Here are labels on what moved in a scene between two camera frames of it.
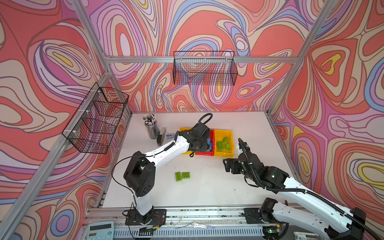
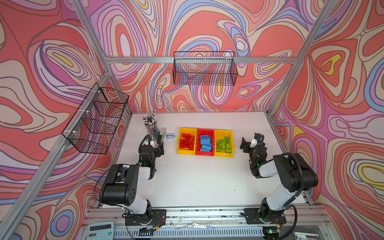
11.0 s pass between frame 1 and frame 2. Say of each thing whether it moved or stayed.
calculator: stayed
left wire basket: stayed
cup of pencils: stayed
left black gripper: moved
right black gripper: moved
